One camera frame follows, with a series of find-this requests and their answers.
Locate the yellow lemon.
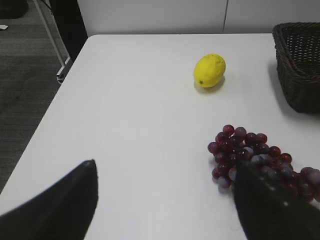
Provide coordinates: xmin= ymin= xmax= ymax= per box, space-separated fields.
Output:
xmin=193 ymin=53 xmax=226 ymax=88

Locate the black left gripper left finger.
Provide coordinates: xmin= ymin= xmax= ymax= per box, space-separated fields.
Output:
xmin=0 ymin=159 xmax=99 ymax=240

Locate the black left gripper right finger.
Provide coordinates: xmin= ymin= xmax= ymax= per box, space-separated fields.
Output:
xmin=234 ymin=161 xmax=320 ymax=240

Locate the white metal table leg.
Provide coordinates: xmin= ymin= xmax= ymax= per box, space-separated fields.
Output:
xmin=33 ymin=0 xmax=73 ymax=85

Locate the dark wicker basket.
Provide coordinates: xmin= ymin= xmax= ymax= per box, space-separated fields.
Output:
xmin=272 ymin=22 xmax=320 ymax=114

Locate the red grape bunch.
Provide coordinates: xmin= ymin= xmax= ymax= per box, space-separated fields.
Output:
xmin=207 ymin=124 xmax=320 ymax=203

